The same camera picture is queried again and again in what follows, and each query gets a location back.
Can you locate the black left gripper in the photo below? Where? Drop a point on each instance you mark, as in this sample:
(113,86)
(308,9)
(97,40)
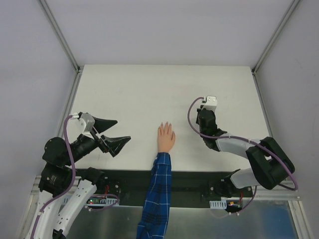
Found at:
(98,140)

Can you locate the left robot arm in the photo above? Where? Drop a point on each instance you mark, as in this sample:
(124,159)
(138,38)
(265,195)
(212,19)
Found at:
(51,219)

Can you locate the blue plaid sleeve forearm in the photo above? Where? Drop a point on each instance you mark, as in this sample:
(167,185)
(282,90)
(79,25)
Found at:
(156,208)

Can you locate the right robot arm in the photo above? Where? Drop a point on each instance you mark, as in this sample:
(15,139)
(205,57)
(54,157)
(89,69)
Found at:
(269,165)

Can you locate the person's hand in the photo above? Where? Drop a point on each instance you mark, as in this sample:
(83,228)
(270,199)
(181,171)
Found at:
(166,138)

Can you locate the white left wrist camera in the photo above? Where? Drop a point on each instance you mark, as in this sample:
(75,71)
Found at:
(85,123)

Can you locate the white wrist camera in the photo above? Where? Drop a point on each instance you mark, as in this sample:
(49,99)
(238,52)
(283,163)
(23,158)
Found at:
(85,123)
(209,103)

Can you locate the left white cable duct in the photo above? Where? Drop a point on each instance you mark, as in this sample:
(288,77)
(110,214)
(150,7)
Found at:
(93,201)

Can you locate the white cable duct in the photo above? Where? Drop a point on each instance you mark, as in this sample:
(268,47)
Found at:
(93,201)
(221,205)

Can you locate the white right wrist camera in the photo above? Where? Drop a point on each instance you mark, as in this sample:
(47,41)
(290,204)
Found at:
(209,103)

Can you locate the left aluminium frame post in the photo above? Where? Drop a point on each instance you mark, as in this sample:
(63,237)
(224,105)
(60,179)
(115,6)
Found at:
(59,34)

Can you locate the aluminium frame post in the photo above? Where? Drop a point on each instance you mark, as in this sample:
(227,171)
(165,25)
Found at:
(59,34)
(294,4)

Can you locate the right white cable duct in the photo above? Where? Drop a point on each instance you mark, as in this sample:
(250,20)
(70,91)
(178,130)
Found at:
(221,205)

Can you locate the right aluminium frame post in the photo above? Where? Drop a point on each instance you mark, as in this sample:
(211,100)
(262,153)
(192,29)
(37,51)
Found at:
(294,4)

